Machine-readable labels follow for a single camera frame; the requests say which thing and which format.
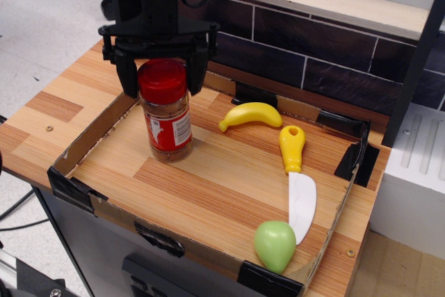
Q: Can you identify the black bracket with bolt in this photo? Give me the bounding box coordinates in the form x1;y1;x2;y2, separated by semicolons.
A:
1;259;69;296

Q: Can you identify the black device under table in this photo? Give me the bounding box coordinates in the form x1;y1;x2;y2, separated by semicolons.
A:
122;257;195;296

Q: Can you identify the red-capped basil spice bottle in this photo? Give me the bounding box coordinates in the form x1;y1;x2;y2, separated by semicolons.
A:
137;58;193;162

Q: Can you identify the yellow-handled white toy knife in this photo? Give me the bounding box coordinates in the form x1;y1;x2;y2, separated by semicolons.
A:
279;125;317;246

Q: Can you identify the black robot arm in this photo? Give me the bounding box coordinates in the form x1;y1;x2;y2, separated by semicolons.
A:
98;0;220;97

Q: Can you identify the yellow toy banana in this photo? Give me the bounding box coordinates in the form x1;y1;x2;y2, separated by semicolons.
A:
218;102;283;132

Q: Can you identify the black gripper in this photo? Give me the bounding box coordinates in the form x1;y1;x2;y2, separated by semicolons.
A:
99;0;220;98

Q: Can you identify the black floor cable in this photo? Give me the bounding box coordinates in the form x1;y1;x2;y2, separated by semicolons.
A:
0;191;49;232

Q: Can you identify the green toy pear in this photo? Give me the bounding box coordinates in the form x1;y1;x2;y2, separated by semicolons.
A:
254;220;296;274

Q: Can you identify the white grooved block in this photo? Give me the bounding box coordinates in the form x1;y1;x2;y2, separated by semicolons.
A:
370;104;444;258

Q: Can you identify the cardboard fence with black tape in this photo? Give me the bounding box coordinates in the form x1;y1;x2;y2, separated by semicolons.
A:
48;73;389;296

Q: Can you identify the black caster wheel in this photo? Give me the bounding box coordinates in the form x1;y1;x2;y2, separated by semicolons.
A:
100;0;115;21

